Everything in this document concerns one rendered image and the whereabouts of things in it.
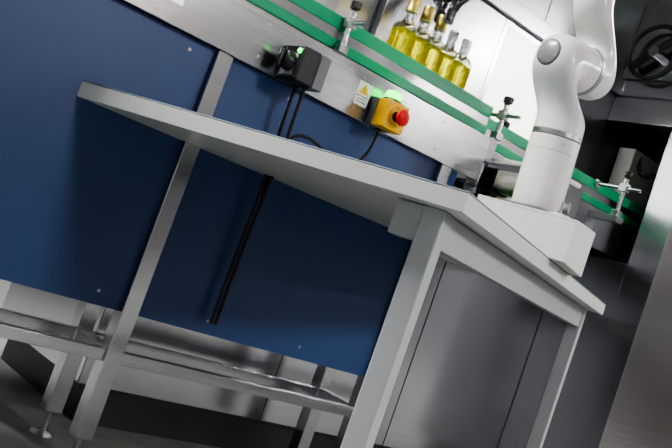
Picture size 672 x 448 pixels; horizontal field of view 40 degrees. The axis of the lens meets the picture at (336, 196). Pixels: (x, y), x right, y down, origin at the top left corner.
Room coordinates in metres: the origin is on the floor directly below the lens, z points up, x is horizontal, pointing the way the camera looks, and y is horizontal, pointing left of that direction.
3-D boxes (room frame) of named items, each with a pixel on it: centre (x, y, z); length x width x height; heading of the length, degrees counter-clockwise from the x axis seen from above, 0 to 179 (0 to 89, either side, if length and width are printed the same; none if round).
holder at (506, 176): (2.57, -0.48, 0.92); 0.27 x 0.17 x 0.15; 39
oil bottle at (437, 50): (2.53, -0.12, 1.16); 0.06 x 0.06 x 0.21; 39
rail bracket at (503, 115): (2.55, -0.35, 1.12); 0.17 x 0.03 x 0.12; 39
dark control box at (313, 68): (2.05, 0.16, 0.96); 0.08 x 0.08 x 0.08; 39
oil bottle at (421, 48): (2.49, -0.07, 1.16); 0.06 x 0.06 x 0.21; 39
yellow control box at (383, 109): (2.23, -0.05, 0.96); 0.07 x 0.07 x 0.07; 39
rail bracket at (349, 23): (2.14, 0.09, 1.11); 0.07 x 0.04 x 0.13; 39
